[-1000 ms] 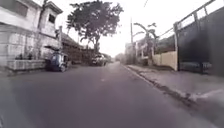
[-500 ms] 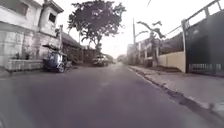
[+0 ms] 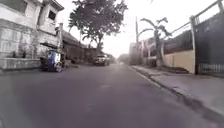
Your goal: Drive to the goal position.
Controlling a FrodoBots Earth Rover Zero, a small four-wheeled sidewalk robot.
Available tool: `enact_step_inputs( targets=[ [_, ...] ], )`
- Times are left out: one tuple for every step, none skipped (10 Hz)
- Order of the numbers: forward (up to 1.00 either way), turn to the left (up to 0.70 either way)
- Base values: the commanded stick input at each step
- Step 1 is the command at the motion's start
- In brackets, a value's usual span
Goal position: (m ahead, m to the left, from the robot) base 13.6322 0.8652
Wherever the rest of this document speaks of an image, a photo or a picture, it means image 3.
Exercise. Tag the grey concrete sidewalk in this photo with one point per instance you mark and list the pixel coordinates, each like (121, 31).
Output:
(193, 87)

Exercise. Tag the palm tree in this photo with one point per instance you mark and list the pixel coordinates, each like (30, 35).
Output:
(157, 40)

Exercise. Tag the dark metal gate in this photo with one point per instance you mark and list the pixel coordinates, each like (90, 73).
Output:
(209, 46)

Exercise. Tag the large leafy tree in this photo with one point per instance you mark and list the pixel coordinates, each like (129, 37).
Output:
(98, 16)

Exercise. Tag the grey concrete building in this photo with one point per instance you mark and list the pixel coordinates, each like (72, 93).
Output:
(23, 33)

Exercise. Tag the yellow wall with fence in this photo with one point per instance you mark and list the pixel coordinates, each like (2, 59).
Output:
(180, 55)

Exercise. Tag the blue tricycle vehicle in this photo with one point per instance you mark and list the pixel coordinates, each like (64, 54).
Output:
(53, 60)

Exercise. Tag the utility pole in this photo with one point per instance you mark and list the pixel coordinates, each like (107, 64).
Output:
(136, 35)

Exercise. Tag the grey asphalt road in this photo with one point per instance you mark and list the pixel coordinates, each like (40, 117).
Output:
(100, 96)

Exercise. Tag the dark parked car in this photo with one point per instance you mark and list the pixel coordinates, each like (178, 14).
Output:
(100, 60)

